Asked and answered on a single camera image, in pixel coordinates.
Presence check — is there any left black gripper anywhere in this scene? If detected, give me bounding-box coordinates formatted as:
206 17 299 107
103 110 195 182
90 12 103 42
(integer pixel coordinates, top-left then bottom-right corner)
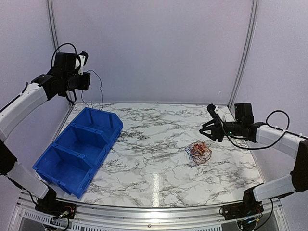
63 71 90 91

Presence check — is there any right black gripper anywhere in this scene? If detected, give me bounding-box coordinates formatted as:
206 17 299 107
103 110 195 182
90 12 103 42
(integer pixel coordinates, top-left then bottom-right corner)
200 118 244 142

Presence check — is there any dark blue wire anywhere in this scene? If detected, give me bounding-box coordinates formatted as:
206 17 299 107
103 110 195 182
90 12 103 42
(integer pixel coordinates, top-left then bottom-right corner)
80 69 103 113

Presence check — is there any coloured wire bundle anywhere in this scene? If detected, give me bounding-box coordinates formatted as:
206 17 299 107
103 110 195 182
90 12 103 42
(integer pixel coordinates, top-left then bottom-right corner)
184 141 213 167

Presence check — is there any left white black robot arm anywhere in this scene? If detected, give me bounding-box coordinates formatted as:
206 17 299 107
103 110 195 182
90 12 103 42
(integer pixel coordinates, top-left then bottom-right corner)
0 51 90 214

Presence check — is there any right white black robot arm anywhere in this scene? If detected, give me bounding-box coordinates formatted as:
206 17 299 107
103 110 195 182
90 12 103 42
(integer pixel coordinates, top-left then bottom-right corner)
199 103 308 216

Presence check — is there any blue bin far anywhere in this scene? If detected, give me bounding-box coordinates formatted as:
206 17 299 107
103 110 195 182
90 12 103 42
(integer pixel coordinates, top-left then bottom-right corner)
71 108 123 146

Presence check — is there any blue bin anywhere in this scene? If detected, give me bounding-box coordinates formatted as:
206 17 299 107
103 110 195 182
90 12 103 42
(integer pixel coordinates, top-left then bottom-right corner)
71 108 123 146
54 125 115 167
33 144 95 199

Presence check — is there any blue bin middle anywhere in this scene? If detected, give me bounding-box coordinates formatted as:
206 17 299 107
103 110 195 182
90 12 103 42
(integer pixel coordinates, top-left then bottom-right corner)
54 125 115 167

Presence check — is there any blue bin near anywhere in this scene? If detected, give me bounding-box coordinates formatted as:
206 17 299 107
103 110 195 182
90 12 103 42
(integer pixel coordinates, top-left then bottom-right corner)
33 144 95 199

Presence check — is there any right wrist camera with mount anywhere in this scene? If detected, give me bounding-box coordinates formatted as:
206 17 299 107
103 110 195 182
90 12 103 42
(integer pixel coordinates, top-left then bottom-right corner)
207 103 234 122

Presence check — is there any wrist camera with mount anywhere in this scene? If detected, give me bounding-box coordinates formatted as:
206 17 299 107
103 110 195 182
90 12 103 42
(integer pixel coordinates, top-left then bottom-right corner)
73 51 89 75
207 103 234 122

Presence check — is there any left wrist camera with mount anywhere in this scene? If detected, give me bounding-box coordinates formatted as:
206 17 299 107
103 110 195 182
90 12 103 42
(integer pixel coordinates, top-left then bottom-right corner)
73 51 89 75

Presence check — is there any left aluminium corner post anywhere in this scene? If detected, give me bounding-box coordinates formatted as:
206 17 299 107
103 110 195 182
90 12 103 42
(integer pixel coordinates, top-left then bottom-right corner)
46 0 74 106

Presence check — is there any aluminium corner post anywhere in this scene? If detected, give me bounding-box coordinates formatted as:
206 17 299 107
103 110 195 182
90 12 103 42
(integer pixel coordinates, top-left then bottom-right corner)
46 0 74 106
227 0 259 108

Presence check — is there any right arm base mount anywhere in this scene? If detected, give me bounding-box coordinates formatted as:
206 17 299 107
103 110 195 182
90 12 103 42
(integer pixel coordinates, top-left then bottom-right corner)
219 186 264 220

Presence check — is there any right aluminium corner post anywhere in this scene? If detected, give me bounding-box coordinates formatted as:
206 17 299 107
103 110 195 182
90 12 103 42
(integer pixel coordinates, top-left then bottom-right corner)
227 0 259 108

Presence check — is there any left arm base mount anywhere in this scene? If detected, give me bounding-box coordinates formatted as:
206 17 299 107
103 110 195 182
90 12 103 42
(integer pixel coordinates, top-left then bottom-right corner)
35 186 76 219

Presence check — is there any aluminium front frame rail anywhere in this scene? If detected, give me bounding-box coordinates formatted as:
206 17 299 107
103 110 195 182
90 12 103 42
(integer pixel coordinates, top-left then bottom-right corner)
8 193 290 231

